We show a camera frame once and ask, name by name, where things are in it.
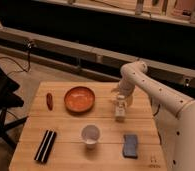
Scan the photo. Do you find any white plastic bottle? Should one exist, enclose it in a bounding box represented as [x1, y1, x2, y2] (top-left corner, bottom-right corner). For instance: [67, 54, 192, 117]
[115, 95, 126, 122]

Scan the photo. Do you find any black white striped box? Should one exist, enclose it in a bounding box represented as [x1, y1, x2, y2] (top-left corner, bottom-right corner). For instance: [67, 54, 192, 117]
[34, 130, 57, 164]

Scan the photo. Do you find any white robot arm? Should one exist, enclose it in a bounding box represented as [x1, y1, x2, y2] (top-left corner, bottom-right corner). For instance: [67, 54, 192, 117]
[117, 61, 195, 171]

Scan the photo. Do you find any black office chair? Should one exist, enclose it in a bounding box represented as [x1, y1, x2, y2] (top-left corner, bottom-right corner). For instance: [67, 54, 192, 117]
[0, 67, 27, 149]

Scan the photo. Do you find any orange ceramic bowl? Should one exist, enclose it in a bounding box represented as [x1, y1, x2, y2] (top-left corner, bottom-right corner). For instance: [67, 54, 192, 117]
[64, 86, 95, 113]

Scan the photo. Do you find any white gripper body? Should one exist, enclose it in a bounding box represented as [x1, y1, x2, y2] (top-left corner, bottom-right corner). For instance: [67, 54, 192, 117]
[111, 88, 133, 108]

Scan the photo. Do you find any blue sponge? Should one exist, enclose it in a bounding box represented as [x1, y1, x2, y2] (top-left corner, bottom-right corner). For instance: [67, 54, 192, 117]
[123, 134, 138, 159]

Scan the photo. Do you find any white plastic cup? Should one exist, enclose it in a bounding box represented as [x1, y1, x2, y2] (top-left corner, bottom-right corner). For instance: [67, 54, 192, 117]
[81, 125, 100, 149]

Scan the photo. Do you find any red sausage toy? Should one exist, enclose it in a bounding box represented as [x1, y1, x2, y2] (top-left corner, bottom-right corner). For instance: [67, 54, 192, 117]
[46, 93, 53, 110]

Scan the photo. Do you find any black cable on floor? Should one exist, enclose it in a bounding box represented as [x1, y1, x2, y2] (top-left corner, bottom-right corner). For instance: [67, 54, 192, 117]
[0, 39, 35, 77]

